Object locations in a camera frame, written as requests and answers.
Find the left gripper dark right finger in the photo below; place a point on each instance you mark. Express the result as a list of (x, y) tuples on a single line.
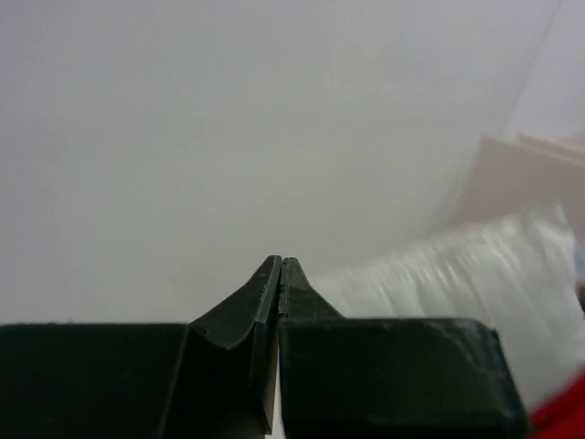
[(420, 377)]

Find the white pillow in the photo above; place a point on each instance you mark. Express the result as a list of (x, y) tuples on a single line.
[(516, 274)]

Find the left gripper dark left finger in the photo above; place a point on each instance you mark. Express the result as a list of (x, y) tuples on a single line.
[(210, 378)]

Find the red patterned pillowcase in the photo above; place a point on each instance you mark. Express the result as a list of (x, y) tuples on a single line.
[(561, 416)]

